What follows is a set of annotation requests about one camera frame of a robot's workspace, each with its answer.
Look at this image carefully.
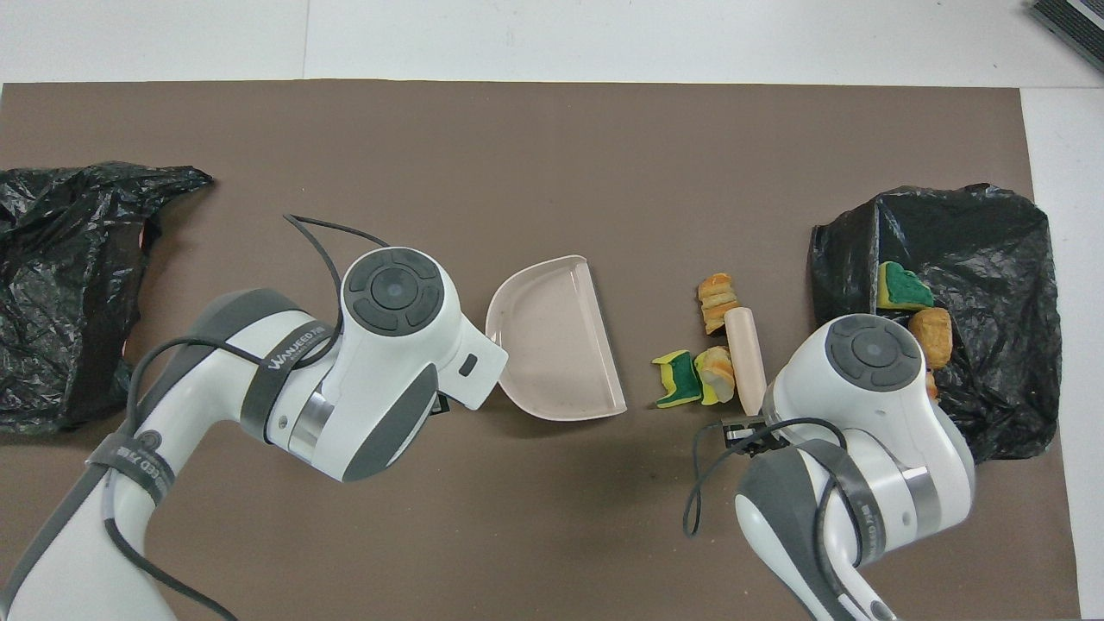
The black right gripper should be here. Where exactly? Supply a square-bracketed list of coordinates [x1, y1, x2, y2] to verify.
[723, 416, 781, 449]

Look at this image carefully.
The beige hand brush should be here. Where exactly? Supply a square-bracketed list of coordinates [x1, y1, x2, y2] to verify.
[724, 306, 768, 417]

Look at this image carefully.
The yellow green sponge piece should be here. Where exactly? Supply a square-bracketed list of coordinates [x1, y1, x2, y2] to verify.
[651, 349, 702, 409]
[877, 260, 935, 311]

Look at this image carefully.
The beige plastic dustpan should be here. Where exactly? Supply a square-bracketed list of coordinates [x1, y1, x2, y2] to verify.
[485, 254, 628, 423]

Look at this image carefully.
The brown toy bread roll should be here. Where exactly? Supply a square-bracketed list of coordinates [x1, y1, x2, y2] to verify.
[907, 307, 954, 370]

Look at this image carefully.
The black bag lined bin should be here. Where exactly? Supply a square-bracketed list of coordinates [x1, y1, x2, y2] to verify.
[0, 161, 215, 435]
[808, 183, 1063, 462]

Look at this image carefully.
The brown table mat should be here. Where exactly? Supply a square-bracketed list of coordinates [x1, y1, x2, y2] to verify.
[0, 79, 1083, 621]

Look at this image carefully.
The dark grey ribbed device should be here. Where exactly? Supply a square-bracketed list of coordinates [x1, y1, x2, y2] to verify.
[1028, 0, 1104, 74]

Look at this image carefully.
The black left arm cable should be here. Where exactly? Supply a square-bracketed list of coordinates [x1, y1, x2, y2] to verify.
[103, 213, 391, 621]

